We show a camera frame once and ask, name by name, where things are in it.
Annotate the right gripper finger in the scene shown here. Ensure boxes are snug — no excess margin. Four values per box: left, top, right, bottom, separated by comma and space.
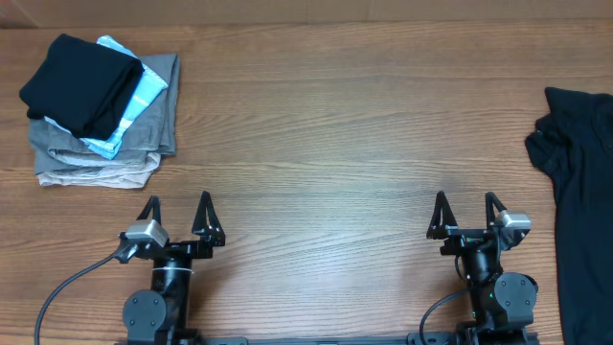
485, 192, 506, 228
426, 191, 458, 239

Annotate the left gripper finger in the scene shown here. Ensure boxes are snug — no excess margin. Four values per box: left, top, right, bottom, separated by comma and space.
192, 191, 225, 238
136, 195, 162, 224

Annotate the black t-shirt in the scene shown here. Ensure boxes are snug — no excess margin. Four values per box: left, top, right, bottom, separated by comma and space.
19, 34, 144, 140

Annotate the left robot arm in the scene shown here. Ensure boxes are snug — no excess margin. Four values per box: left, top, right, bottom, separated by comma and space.
113, 191, 225, 345

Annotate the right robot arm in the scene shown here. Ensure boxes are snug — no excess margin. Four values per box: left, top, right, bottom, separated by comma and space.
419, 192, 539, 345

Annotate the black clothes pile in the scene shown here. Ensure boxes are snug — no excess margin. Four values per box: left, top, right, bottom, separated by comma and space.
525, 87, 612, 345

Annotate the beige folded garment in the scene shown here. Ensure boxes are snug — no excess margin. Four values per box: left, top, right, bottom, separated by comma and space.
35, 152, 161, 189

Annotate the grey folded garment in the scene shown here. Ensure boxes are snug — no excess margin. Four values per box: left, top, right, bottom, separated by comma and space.
28, 53, 180, 174

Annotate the light blue folded garment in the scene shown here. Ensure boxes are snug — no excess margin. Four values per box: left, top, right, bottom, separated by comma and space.
43, 35, 168, 159

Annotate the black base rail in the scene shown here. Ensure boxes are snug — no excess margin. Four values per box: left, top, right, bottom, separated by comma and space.
114, 332, 541, 345

